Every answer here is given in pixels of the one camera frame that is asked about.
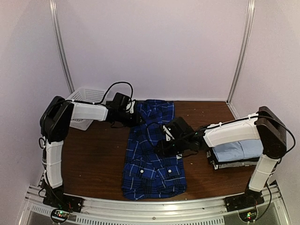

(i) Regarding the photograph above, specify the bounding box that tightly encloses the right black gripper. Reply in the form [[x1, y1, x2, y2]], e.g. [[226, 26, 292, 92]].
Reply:
[[154, 136, 189, 157]]

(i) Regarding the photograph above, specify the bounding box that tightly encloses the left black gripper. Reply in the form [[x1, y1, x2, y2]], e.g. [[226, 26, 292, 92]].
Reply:
[[118, 110, 147, 128]]

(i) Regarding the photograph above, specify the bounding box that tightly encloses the blue plaid long sleeve shirt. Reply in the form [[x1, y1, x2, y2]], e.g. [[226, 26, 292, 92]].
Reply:
[[121, 100, 187, 200]]

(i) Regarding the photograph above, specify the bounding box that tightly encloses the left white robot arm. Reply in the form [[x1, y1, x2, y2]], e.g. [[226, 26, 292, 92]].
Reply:
[[40, 93, 145, 188]]

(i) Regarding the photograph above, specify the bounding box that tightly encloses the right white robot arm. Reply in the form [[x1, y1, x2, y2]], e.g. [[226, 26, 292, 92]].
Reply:
[[154, 106, 288, 207]]

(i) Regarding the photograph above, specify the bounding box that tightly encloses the white plastic mesh basket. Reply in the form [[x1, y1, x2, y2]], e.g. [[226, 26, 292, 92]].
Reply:
[[67, 87, 108, 131]]

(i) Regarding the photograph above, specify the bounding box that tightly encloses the light blue folded shirt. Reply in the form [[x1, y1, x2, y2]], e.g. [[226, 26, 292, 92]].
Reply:
[[212, 139, 263, 162]]

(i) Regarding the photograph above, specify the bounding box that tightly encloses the right circuit board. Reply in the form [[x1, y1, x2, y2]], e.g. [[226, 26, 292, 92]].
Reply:
[[239, 209, 258, 223]]

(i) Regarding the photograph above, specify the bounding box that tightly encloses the circuit board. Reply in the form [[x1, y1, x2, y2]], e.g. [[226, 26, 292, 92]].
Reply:
[[50, 209, 70, 223], [239, 209, 258, 223]]

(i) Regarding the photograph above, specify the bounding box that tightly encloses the left circuit board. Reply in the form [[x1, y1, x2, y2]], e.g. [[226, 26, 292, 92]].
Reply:
[[50, 209, 70, 223]]

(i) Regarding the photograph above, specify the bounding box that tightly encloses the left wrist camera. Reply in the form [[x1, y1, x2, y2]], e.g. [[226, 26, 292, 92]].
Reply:
[[126, 100, 136, 114]]

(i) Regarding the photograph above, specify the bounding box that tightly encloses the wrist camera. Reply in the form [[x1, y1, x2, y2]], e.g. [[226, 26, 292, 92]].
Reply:
[[126, 100, 136, 114], [162, 125, 174, 142]]

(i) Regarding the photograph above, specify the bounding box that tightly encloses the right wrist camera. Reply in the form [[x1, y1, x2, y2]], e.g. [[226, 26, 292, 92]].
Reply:
[[162, 125, 174, 142]]

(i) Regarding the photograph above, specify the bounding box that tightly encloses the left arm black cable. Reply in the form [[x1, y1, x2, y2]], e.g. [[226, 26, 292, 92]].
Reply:
[[60, 81, 134, 106]]

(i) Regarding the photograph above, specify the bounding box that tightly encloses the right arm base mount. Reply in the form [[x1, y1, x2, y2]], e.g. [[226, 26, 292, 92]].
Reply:
[[224, 188, 265, 212]]

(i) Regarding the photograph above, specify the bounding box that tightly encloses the left aluminium frame post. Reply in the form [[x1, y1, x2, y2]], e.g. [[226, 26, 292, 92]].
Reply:
[[49, 0, 75, 93]]

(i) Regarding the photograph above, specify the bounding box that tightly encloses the aluminium frame post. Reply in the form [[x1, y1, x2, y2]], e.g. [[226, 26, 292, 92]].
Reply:
[[49, 0, 75, 93], [226, 0, 255, 105]]

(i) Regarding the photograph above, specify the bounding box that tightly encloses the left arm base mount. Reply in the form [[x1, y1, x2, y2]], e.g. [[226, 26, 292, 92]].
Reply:
[[43, 185, 83, 213]]

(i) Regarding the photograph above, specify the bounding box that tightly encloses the right aluminium frame post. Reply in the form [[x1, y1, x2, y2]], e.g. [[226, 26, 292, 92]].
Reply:
[[226, 0, 255, 105]]

